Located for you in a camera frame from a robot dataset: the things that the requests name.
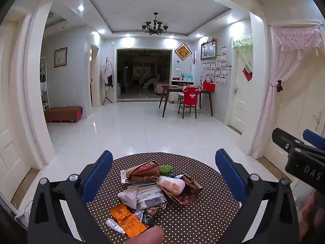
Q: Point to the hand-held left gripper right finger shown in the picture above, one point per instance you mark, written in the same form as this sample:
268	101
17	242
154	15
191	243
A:
232	175

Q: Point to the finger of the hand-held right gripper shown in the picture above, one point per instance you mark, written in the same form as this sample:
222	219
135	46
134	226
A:
314	138
281	137

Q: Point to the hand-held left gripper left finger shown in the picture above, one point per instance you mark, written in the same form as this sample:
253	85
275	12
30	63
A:
97	175

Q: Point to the brown red paper bag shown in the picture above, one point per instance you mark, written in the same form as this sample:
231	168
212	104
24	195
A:
190	184

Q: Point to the green plush toy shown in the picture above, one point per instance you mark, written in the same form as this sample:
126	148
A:
166	170

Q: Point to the person's right hand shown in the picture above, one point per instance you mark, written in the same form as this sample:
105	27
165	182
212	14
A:
313	216

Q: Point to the person's left hand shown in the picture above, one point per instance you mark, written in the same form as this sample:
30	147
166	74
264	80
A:
147	232

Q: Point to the white paper slip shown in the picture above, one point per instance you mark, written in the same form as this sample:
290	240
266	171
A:
124	176

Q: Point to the white door behind pink curtain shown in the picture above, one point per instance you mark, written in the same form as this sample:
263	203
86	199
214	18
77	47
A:
304	101

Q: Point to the brown polka dot tablecloth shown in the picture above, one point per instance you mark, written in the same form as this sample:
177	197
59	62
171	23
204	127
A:
203	208

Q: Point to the torn red brown carton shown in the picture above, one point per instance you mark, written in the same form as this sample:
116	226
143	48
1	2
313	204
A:
143	172

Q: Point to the red curtain tassel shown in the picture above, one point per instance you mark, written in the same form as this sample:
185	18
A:
279	86

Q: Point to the white door with red hanging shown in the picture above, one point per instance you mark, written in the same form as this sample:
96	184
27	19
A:
240	106

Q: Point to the small white bottle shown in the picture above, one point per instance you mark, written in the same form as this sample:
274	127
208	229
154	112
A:
114	225

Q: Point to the grey printed plastic bag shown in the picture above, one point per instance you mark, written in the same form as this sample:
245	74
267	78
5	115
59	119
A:
147	198

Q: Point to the white orange snack packet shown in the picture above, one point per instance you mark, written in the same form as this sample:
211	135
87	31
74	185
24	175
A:
172	185

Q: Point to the brown glossy wrapper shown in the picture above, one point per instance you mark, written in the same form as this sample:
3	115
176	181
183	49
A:
153	211

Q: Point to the dark snack wrapper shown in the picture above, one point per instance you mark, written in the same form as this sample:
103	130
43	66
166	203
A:
147	219

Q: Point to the red brown bench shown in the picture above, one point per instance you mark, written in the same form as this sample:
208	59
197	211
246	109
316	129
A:
63	113

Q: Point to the wooden chair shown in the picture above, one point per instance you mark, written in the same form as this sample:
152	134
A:
186	109

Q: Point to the wooden coat stand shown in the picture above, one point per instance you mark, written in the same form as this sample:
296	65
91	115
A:
107	94

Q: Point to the red chair cover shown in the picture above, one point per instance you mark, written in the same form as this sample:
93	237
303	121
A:
191	96

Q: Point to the white panel door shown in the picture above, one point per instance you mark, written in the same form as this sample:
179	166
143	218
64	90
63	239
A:
10	132

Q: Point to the pink curtain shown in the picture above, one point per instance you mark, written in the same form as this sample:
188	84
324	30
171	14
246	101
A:
292	38

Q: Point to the green valance curtain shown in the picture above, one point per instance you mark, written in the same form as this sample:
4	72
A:
242	40

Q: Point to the dark wooden dining table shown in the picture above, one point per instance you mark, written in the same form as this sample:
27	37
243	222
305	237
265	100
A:
172	88

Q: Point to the pink jacket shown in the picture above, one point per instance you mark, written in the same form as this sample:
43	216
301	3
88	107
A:
106	70

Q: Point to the white clothes rack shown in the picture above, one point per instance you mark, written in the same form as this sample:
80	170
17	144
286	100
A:
44	83

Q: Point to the teal tabletop item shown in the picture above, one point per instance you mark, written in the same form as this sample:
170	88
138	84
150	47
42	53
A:
190	77

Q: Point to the light sofa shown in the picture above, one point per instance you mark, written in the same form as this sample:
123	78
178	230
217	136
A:
153	81

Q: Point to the white sideboard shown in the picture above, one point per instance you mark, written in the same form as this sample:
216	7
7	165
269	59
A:
175	81

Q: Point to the red hanging ornament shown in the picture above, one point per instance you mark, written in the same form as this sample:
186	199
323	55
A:
194	58

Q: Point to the black chandelier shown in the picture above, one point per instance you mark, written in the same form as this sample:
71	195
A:
155	28

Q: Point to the group of wall certificates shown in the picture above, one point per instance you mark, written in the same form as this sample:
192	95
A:
221	66

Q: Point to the large framed wall picture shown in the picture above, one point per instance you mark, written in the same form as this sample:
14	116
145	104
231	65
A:
208	50

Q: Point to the small framed wall picture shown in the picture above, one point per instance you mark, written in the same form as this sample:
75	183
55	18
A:
60	57

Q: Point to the red gold wall decoration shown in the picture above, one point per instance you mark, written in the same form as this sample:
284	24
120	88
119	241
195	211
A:
183	52

